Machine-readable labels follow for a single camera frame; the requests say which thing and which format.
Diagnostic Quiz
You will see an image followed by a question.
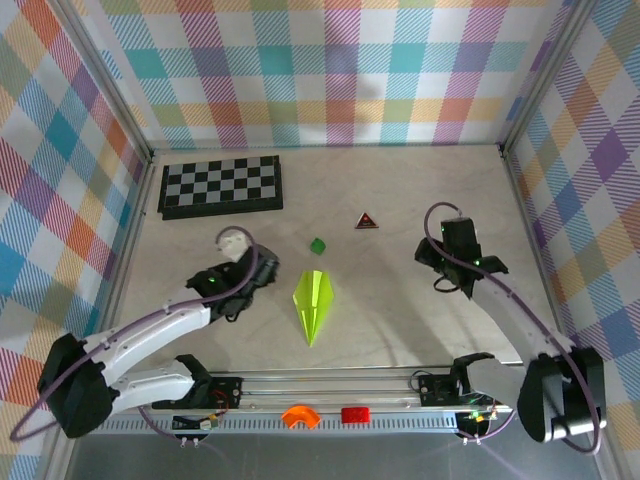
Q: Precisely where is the aluminium frame post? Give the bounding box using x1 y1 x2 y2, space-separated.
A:
498 0 599 154
49 0 156 161

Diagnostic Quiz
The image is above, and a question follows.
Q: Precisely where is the lime green paper sheet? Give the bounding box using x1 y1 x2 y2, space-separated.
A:
291 268 335 348

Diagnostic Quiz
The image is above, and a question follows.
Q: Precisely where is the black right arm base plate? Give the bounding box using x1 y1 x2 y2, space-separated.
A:
417 372 511 407

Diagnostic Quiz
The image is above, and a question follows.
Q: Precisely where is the grey metal panel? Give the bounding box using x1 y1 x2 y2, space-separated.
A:
64 433 601 480

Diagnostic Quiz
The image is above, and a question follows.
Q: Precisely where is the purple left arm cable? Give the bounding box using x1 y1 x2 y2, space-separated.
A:
9 225 261 447

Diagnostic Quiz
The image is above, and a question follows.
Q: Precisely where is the aluminium side rail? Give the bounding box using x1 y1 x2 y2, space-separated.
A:
498 143 574 369
85 149 157 375

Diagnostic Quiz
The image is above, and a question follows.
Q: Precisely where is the long aluminium base rail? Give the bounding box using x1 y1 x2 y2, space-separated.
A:
54 368 609 417

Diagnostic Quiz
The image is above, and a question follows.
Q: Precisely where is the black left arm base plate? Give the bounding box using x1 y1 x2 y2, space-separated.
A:
152 372 245 410

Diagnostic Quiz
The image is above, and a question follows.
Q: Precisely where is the black and grey chessboard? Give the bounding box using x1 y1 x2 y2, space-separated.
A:
157 154 285 222

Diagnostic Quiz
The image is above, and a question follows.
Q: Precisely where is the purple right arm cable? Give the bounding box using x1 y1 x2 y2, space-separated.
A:
423 201 604 454

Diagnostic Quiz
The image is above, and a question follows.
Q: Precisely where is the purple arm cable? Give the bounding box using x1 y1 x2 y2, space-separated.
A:
9 225 261 447
423 201 604 454

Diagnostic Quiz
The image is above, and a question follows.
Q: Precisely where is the small circuit board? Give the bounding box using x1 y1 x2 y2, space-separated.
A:
172 412 221 432
457 409 494 436

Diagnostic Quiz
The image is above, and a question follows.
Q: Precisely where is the orange curved plastic piece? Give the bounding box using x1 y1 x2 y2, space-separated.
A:
280 404 323 431

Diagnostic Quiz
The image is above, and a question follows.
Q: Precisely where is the slotted grey cable duct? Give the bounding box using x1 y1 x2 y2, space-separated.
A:
78 417 501 436

